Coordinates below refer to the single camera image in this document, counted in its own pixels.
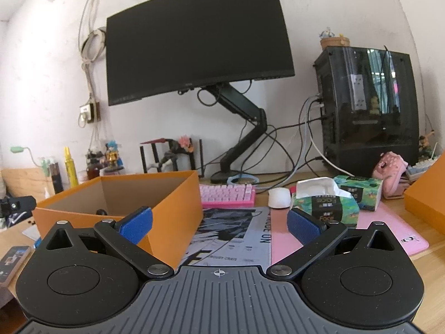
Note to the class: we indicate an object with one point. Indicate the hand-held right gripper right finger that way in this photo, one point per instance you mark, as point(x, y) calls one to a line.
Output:
point(305, 226)

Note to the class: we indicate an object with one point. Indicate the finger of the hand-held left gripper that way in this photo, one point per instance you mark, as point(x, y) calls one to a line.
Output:
point(21, 204)

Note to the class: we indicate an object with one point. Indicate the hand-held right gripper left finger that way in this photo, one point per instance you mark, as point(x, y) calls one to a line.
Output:
point(136, 224)

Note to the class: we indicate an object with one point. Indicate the green tissue pack white tissue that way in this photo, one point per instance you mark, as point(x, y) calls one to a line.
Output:
point(333, 205)

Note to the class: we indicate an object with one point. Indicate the orange cardboard box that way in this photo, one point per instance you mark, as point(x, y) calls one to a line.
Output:
point(173, 222)

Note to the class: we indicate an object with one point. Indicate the pink keyboard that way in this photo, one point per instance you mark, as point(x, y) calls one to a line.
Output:
point(226, 195)

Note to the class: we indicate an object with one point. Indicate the wooden desktop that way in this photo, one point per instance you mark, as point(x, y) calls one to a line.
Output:
point(431, 268)

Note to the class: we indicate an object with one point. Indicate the light wooden board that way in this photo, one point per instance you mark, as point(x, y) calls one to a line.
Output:
point(24, 181)

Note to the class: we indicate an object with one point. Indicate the white computer mouse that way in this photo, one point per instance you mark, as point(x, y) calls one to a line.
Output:
point(279, 198)

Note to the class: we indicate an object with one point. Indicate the dark bottle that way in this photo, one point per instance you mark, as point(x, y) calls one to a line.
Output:
point(56, 179)

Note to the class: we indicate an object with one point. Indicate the mint gooseneck lamp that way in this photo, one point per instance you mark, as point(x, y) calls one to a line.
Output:
point(17, 149)

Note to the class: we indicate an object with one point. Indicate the smartphone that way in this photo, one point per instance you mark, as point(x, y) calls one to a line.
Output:
point(14, 262)

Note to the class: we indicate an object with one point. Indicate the yellow bottle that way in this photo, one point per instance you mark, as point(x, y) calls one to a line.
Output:
point(71, 170)

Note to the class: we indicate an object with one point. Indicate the printed grey mouse pad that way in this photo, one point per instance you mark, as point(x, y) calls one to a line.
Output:
point(236, 236)

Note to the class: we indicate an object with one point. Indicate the blue-haired figurine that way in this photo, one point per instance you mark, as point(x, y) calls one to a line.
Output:
point(114, 156)

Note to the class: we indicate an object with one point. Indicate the dark small figurine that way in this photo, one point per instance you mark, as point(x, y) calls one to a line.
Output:
point(94, 156)

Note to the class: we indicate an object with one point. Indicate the pink desk mat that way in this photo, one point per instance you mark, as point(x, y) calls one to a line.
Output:
point(389, 226)

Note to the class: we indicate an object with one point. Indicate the pink-haired figurine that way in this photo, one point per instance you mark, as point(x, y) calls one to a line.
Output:
point(180, 146)

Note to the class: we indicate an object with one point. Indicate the pink plush toy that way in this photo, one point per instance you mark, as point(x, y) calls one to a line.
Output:
point(389, 170)

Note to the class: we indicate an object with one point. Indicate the black glass computer case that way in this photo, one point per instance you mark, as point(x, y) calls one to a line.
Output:
point(365, 128)

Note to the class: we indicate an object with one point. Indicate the orange box lid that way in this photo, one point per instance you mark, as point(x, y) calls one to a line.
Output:
point(431, 195)

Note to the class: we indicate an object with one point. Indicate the pastel keyboard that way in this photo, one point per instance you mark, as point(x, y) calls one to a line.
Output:
point(422, 168)

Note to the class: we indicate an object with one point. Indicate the figurine with stick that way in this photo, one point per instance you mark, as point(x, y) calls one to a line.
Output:
point(427, 146)

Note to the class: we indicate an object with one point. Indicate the black curved monitor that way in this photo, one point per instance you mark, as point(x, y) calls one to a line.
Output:
point(198, 41)

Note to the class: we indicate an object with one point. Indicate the small figurine on basket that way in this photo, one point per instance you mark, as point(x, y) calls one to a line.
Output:
point(326, 34)

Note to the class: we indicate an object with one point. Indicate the black post display frame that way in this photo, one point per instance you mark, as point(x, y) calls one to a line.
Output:
point(201, 156)

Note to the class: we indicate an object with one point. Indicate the wall socket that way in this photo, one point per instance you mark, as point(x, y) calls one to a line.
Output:
point(89, 112)

